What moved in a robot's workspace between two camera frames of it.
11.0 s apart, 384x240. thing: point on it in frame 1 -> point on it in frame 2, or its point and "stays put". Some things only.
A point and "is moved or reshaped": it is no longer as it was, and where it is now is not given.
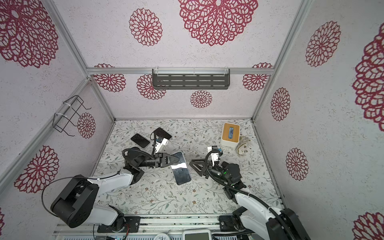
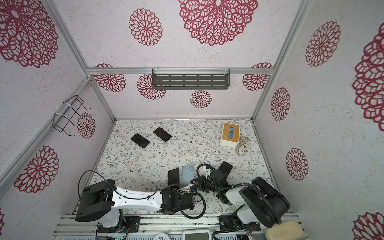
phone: x=180 y=169 is moved or reshaped
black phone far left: x=140 y=140 stays put
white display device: x=197 y=235 stays put
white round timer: x=162 y=236 stays put
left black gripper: x=166 y=163 -> x=172 y=187
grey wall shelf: x=190 y=78 stays put
